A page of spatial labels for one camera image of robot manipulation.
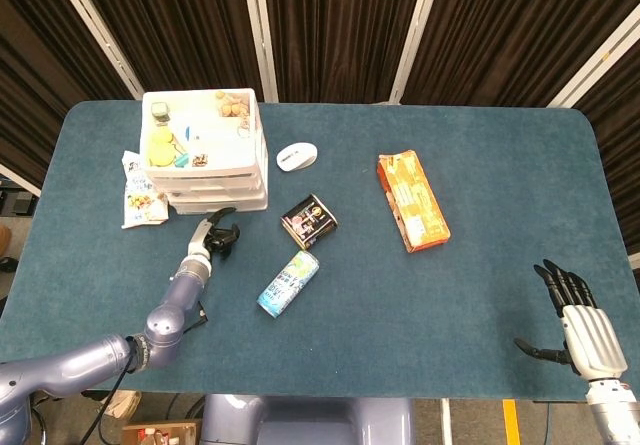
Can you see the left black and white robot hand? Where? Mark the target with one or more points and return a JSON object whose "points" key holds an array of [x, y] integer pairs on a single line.
{"points": [[200, 237]]}

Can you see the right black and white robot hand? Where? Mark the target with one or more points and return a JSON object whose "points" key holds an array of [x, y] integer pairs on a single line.
{"points": [[592, 337]]}

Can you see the white plastic container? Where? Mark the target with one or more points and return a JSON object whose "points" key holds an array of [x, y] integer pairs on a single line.
{"points": [[220, 205]]}

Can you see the white plastic drawer unit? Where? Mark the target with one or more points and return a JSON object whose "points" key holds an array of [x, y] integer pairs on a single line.
{"points": [[225, 150]]}

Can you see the left lavender robot arm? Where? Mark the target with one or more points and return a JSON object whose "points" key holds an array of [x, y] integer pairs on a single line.
{"points": [[165, 325]]}

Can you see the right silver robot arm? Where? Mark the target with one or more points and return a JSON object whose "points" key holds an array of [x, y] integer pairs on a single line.
{"points": [[612, 412]]}

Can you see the black tin can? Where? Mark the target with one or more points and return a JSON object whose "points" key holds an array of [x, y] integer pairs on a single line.
{"points": [[309, 221]]}

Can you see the orange carton box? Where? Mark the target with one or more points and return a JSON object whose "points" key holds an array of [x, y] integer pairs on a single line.
{"points": [[412, 200]]}

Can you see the white snack bag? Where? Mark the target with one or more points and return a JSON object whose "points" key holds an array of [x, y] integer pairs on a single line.
{"points": [[137, 200]]}

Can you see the blue and white drink can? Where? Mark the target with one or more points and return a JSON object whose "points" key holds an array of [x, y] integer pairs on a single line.
{"points": [[287, 285]]}

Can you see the white computer mouse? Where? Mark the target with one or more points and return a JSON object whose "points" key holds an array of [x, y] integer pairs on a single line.
{"points": [[296, 156]]}

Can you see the white table leg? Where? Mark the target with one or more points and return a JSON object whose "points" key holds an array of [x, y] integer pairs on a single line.
{"points": [[446, 422]]}

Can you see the white sneaker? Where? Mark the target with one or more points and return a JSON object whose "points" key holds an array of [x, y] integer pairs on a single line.
{"points": [[122, 404]]}

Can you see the blue table mat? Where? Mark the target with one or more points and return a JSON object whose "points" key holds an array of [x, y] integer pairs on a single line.
{"points": [[375, 315]]}

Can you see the dark brown curtain panel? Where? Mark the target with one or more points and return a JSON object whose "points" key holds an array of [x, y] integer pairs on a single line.
{"points": [[45, 75], [620, 130], [180, 25], [340, 30], [510, 30]]}

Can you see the lavender robot torso base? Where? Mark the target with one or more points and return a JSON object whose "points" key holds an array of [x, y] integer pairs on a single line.
{"points": [[310, 422]]}

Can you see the white metal frame post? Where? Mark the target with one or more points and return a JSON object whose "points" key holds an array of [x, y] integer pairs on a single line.
{"points": [[260, 30], [95, 30], [595, 62], [20, 179], [415, 35]]}

